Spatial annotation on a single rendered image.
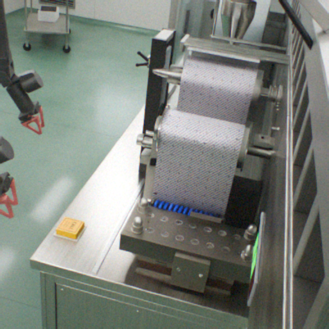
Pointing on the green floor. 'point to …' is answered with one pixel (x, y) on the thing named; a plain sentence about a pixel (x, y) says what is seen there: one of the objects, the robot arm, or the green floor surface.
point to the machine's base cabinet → (110, 309)
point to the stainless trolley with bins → (47, 23)
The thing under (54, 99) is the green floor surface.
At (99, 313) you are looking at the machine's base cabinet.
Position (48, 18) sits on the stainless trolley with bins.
